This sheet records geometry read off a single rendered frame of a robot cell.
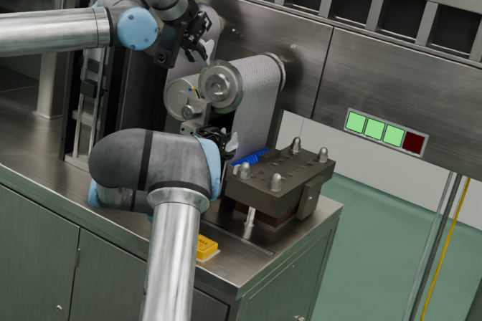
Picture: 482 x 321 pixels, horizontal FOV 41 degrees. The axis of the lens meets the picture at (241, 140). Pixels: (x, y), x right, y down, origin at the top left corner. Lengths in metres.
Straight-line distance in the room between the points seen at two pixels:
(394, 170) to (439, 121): 2.62
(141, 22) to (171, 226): 0.37
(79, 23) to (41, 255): 0.96
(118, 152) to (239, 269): 0.56
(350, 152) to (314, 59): 2.62
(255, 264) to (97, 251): 0.46
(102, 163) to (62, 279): 0.81
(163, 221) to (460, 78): 1.02
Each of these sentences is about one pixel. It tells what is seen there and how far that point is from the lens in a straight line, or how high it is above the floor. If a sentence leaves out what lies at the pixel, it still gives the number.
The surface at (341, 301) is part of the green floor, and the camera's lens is 3.32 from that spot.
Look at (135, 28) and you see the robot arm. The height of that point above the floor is 1.48.
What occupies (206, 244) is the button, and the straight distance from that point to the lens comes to 1.64.
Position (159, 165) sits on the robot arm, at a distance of 1.18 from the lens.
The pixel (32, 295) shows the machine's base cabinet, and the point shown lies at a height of 0.51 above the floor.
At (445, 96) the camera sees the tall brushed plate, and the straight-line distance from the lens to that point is 1.88.
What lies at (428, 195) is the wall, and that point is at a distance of 4.48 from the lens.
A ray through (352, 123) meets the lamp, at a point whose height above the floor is 1.18.
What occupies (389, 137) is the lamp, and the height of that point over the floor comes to 1.18.
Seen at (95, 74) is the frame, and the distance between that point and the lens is 1.91.
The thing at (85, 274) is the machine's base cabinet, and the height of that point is 0.68.
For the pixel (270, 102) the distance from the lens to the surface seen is 1.94.
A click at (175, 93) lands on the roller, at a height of 1.19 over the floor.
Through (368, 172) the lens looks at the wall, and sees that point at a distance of 4.56.
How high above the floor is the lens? 1.75
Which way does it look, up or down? 20 degrees down
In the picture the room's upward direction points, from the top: 12 degrees clockwise
